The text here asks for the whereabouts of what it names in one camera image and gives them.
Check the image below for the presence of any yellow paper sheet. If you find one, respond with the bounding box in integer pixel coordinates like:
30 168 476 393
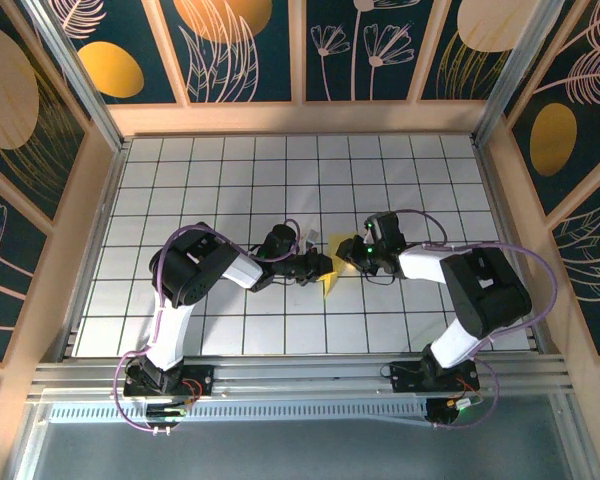
321 232 362 301

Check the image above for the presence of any black controller board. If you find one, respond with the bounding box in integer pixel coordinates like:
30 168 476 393
144 402 189 421
426 397 484 429

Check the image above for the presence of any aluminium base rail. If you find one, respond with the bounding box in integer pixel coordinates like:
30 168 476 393
27 352 576 401

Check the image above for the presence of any aluminium side rail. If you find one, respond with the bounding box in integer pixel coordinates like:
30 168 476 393
472 138 552 354
54 139 131 361

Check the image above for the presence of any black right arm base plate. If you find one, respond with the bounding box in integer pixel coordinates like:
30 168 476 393
388 359 481 394

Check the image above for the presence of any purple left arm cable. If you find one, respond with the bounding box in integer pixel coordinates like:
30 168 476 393
113 217 306 435

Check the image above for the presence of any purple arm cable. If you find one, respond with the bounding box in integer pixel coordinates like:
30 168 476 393
394 208 559 431
113 217 306 435

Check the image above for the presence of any white slotted cable duct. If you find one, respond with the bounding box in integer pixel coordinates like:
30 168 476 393
47 402 431 424

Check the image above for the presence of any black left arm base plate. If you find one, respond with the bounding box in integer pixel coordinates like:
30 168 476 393
123 363 215 399

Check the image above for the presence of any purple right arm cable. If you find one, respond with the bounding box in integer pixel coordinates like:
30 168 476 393
394 208 559 431

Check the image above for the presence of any aluminium corner post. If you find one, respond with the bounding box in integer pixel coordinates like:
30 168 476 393
471 0 565 145
22 0 127 151

